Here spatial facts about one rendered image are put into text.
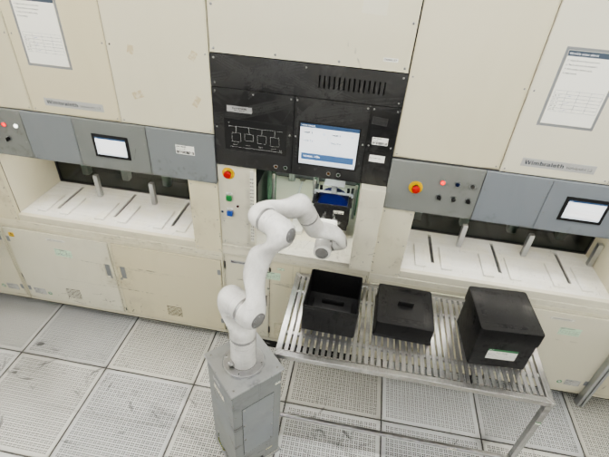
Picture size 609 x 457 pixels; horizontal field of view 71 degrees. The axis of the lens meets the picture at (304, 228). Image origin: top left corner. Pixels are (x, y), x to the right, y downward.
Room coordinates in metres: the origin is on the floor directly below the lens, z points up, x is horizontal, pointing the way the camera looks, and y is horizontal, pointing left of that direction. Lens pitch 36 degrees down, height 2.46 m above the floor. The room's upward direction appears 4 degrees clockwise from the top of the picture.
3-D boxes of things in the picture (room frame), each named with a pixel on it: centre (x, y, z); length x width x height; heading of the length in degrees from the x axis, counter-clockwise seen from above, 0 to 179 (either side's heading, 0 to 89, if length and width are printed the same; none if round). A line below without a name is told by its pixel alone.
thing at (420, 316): (1.58, -0.55, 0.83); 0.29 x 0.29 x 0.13; 82
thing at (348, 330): (1.58, -0.18, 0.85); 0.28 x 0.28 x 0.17; 81
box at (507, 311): (1.45, -0.98, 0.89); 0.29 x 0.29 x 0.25; 87
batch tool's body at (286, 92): (2.33, -0.01, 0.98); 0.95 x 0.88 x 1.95; 173
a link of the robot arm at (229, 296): (1.26, 0.26, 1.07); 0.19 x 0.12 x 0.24; 49
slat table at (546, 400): (1.51, -0.58, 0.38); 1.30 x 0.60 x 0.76; 83
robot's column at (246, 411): (1.24, 0.24, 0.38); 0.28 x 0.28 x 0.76; 38
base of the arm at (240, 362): (1.24, 0.24, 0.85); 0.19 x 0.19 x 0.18
